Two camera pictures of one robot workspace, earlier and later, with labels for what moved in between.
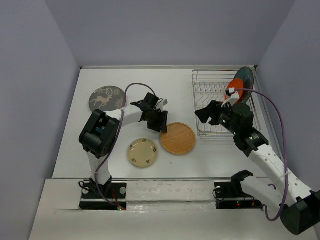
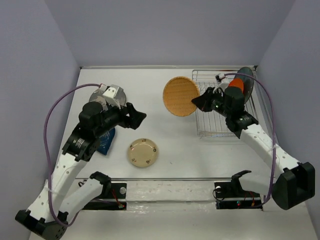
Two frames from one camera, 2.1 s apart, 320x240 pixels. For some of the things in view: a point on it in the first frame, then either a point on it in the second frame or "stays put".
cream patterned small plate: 142,152 stays put
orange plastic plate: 237,83 stays put
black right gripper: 204,114 → 201,101
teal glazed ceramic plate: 246,74 stays put
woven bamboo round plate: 180,138 → 178,95
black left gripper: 161,125 → 136,118
